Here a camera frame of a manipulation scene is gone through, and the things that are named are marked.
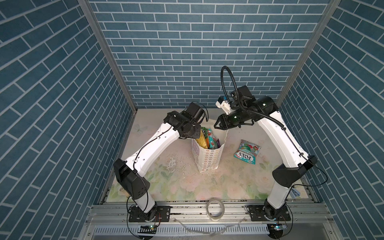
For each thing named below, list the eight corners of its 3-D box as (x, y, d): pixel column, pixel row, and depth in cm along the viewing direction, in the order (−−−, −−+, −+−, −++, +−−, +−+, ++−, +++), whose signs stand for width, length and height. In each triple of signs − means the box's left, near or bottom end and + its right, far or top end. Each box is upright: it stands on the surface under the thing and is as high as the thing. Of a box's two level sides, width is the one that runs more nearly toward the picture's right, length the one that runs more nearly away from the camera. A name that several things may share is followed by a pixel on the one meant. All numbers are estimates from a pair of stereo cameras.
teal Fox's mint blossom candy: (233, 156, 96) (234, 153, 94) (240, 141, 104) (241, 138, 101) (253, 166, 92) (255, 163, 89) (259, 149, 99) (261, 147, 97)
